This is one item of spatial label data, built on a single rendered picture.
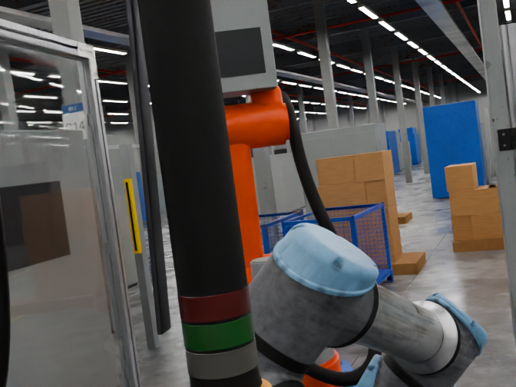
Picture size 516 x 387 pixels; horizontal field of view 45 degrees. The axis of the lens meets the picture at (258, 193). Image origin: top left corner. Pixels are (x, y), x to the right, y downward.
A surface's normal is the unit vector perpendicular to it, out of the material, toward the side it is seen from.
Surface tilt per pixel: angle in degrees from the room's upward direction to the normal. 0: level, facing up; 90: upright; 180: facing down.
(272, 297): 68
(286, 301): 80
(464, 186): 90
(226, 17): 90
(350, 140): 90
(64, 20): 90
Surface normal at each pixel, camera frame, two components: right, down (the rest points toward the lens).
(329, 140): -0.39, 0.10
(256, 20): 0.08, 0.04
